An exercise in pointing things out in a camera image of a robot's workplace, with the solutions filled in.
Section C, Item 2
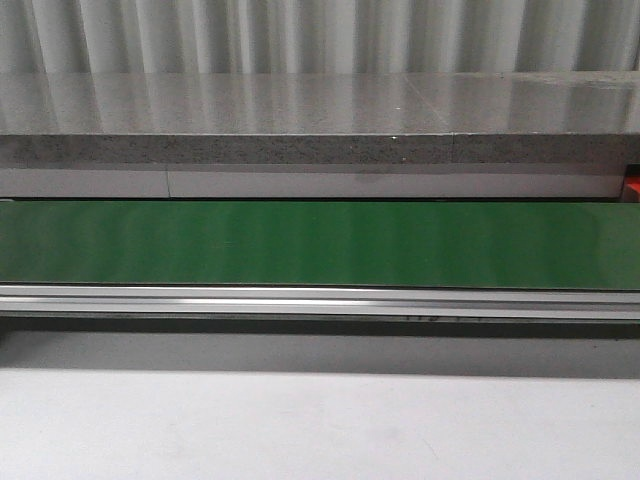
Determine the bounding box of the green conveyor belt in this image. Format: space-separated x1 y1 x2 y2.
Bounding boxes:
1 200 639 290

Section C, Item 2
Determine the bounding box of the grey stone counter slab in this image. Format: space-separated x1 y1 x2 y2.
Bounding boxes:
0 72 640 201

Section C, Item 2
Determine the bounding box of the red box at right edge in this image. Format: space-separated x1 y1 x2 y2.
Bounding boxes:
620 175 640 203

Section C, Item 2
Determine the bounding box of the white pleated curtain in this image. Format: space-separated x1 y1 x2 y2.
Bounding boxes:
1 1 639 74

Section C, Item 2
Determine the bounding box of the aluminium conveyor side rail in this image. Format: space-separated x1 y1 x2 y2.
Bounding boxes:
1 284 639 322

